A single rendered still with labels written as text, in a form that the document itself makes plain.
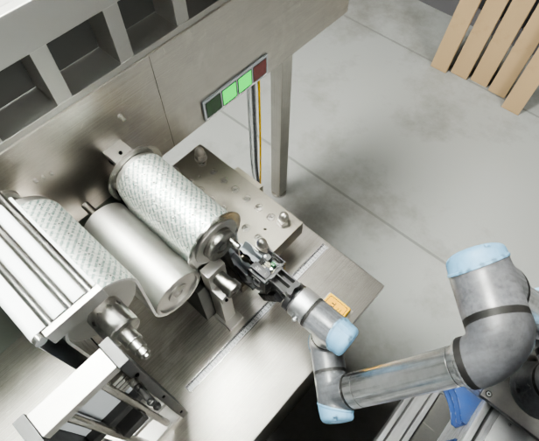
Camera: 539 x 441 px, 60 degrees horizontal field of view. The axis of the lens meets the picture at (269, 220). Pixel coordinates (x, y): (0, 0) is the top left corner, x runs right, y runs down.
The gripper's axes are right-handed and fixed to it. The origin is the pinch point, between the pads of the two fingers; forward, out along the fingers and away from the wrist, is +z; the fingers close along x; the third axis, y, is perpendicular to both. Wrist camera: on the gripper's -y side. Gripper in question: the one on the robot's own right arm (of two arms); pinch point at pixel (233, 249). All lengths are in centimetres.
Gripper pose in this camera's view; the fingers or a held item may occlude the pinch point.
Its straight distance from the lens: 114.6
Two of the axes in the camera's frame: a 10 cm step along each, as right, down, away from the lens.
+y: -0.1, -5.0, -8.7
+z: -7.4, -5.8, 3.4
